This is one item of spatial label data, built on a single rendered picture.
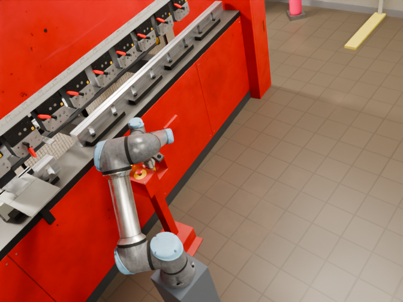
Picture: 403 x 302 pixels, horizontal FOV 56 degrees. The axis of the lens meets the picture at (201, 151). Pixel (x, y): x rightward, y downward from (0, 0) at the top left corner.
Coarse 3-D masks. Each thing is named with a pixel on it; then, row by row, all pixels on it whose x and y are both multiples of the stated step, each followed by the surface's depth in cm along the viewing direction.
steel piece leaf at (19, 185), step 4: (16, 180) 190; (20, 180) 189; (24, 180) 189; (12, 184) 188; (16, 184) 188; (20, 184) 187; (24, 184) 187; (28, 184) 185; (8, 188) 187; (12, 188) 186; (16, 188) 186; (20, 188) 182; (24, 188) 184; (12, 192) 184; (16, 192) 181; (20, 192) 183
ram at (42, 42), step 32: (0, 0) 159; (32, 0) 171; (64, 0) 184; (96, 0) 200; (128, 0) 219; (0, 32) 162; (32, 32) 175; (64, 32) 189; (96, 32) 205; (128, 32) 225; (0, 64) 166; (32, 64) 179; (64, 64) 193; (0, 96) 169
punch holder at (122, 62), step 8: (120, 40) 221; (128, 40) 226; (112, 48) 220; (120, 48) 222; (128, 48) 228; (112, 56) 226; (120, 56) 224; (128, 56) 229; (136, 56) 235; (120, 64) 227; (128, 64) 231
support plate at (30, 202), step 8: (24, 176) 191; (32, 176) 190; (32, 184) 186; (40, 184) 185; (48, 184) 183; (8, 192) 185; (24, 192) 183; (32, 192) 181; (40, 192) 180; (48, 192) 179; (56, 192) 179; (0, 200) 183; (8, 200) 181; (16, 200) 180; (24, 200) 179; (32, 200) 178; (40, 200) 176; (48, 200) 176; (16, 208) 176; (24, 208) 175; (32, 208) 174; (40, 208) 173; (32, 216) 171
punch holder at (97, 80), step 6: (108, 54) 216; (96, 60) 210; (102, 60) 213; (108, 60) 217; (90, 66) 208; (96, 66) 211; (102, 66) 214; (108, 66) 218; (114, 66) 221; (90, 72) 212; (108, 72) 219; (114, 72) 223; (90, 78) 218; (96, 78) 214; (102, 78) 216; (108, 78) 220; (96, 84) 219; (102, 84) 217
